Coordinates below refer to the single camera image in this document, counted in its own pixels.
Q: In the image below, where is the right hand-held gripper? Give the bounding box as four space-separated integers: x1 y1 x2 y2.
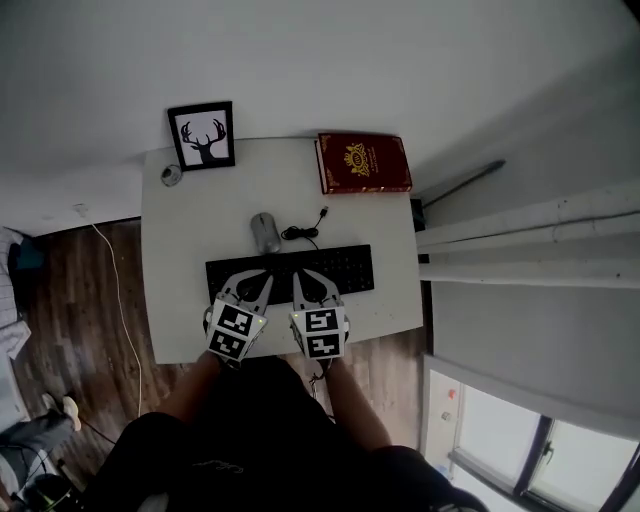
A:
288 269 353 361

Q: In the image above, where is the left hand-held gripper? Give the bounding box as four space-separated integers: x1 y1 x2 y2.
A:
202 268 276 363

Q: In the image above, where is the black keyboard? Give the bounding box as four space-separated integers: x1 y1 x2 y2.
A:
205 243 376 307

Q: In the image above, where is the grey computer mouse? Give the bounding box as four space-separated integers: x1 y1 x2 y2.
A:
249 211 283 255

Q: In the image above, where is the person's right forearm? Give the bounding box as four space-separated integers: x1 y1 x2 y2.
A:
324 357 394 449

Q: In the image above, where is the person's left forearm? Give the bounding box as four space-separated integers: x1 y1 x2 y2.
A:
167 349 224 426

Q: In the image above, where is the red hardcover book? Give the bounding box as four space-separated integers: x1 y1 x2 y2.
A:
314 132 414 196

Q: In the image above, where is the person's black shirt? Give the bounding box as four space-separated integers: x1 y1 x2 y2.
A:
87 354 491 512

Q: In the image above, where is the white window sill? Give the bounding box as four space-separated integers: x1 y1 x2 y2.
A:
422 354 466 481

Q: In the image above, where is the black framed deer picture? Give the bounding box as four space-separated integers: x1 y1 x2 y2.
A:
166 100 237 173

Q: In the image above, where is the black pole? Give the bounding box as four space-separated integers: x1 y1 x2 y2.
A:
422 159 506 209

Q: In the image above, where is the white pipe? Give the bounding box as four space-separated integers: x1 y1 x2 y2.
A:
417 179 640 250
418 258 640 292
417 213 640 267

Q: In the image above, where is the teal cloth item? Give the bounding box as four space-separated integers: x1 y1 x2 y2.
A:
9 239 46 271

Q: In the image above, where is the white checked cloth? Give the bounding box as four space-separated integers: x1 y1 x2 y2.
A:
0 227 34 359

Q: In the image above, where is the black framed window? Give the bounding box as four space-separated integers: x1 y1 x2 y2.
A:
449 379 640 512

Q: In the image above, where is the black USB cable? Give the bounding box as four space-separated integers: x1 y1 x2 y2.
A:
280 205 331 251

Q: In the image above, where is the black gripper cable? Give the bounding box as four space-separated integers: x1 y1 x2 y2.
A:
307 359 336 421

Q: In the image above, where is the white floor cable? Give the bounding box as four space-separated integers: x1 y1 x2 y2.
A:
74 203 144 419

